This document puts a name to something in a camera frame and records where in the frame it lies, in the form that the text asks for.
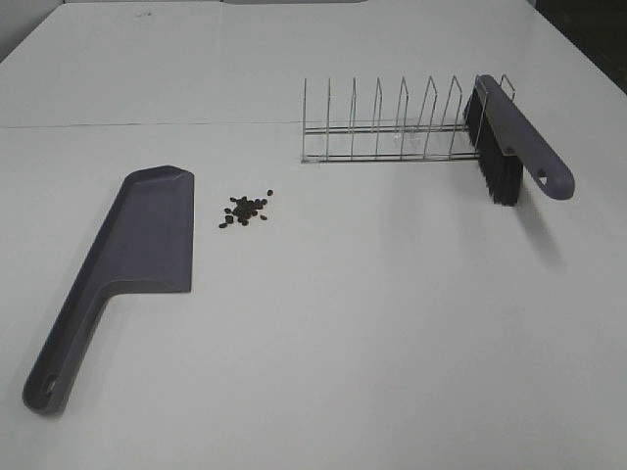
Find chrome wire dish rack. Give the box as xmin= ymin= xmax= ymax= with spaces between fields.
xmin=300 ymin=75 xmax=490 ymax=165

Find grey brush black bristles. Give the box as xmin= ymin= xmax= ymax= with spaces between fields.
xmin=463 ymin=74 xmax=575 ymax=207

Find pile of coffee beans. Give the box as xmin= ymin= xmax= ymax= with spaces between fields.
xmin=218 ymin=189 xmax=274 ymax=229

